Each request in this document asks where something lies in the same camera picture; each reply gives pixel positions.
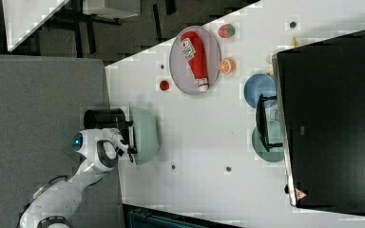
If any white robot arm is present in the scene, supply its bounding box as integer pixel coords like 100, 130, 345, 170
17, 128, 137, 228

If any red strawberry toy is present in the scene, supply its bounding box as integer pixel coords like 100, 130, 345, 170
160, 80, 170, 91

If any grey round plate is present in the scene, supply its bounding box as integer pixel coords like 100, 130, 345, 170
169, 26, 221, 95

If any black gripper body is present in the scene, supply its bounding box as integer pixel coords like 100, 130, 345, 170
115, 126, 137, 162

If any green mug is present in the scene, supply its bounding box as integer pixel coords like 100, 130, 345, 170
252, 120, 284, 162

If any small black pot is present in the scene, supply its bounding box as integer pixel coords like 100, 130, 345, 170
84, 108, 127, 130

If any peeled banana toy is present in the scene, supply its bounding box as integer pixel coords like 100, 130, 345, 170
266, 37, 298, 76

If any black toaster oven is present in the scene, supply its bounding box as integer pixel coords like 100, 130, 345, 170
256, 29, 365, 216

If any red ketchup bottle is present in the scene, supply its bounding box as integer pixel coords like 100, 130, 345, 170
180, 31, 209, 92

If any blue cup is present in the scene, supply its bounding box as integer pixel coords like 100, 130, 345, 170
243, 74, 277, 108

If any orange slice toy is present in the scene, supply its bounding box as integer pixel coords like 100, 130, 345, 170
219, 58, 236, 75

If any red green toy apple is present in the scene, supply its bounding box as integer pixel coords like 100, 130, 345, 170
218, 24, 236, 39

